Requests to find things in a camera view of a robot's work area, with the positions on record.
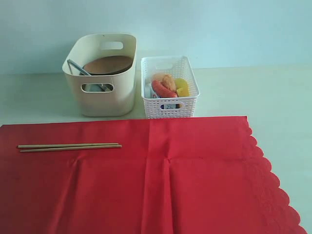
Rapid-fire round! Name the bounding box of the blue white milk carton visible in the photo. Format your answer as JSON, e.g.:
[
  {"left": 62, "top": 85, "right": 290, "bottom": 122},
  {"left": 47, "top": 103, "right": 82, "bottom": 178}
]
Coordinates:
[{"left": 145, "top": 82, "right": 159, "bottom": 98}]

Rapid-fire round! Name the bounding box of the orange carrot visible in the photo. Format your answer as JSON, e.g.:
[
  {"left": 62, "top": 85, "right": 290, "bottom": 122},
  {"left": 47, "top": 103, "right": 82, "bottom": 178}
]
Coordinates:
[{"left": 152, "top": 80, "right": 178, "bottom": 98}]

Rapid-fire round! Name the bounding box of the yellow orange cheese block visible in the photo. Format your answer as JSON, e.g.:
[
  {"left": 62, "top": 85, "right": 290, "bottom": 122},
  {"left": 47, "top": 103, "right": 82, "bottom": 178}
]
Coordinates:
[{"left": 176, "top": 88, "right": 190, "bottom": 98}]

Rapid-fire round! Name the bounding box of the orange fried food piece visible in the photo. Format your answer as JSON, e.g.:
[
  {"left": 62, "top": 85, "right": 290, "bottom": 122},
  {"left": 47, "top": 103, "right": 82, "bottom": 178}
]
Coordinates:
[{"left": 161, "top": 74, "right": 176, "bottom": 92}]

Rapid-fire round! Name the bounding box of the brown egg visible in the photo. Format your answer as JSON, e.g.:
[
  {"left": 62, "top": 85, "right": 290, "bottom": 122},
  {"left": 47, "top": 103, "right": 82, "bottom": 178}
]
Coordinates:
[{"left": 152, "top": 73, "right": 165, "bottom": 82}]

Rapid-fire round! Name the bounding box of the yellow lemon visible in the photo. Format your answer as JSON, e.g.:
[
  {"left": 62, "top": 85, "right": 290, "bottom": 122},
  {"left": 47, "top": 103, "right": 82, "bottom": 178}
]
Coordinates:
[{"left": 175, "top": 78, "right": 189, "bottom": 89}]

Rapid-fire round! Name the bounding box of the wooden chopstick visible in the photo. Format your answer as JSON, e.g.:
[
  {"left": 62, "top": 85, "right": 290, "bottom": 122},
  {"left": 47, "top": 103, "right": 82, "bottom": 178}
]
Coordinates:
[
  {"left": 17, "top": 143, "right": 119, "bottom": 149},
  {"left": 20, "top": 144, "right": 122, "bottom": 153}
]

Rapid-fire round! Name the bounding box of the pale green ceramic bowl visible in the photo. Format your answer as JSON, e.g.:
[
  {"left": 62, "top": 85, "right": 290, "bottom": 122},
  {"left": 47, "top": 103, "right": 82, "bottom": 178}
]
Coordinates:
[{"left": 84, "top": 84, "right": 103, "bottom": 92}]

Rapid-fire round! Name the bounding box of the brown wooden plate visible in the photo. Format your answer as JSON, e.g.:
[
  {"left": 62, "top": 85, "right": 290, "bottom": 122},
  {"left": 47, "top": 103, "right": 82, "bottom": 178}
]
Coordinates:
[{"left": 83, "top": 56, "right": 133, "bottom": 76}]

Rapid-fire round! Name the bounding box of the red table cloth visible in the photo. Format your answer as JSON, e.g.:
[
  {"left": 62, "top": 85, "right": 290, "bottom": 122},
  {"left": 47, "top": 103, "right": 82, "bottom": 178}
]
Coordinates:
[{"left": 0, "top": 116, "right": 305, "bottom": 234}]

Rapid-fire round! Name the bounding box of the silver table knife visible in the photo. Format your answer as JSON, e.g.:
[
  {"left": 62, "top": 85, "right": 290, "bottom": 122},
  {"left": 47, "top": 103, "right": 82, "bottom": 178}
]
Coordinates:
[{"left": 67, "top": 59, "right": 112, "bottom": 93}]

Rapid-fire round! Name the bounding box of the cream plastic tub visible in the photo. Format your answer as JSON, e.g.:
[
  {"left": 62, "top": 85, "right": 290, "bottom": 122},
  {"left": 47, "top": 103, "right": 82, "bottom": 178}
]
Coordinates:
[{"left": 62, "top": 34, "right": 137, "bottom": 117}]

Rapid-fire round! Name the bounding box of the white woven plastic basket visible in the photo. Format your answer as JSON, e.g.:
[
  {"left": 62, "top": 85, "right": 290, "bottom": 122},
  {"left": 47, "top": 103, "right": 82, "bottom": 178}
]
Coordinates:
[{"left": 141, "top": 56, "right": 200, "bottom": 118}]

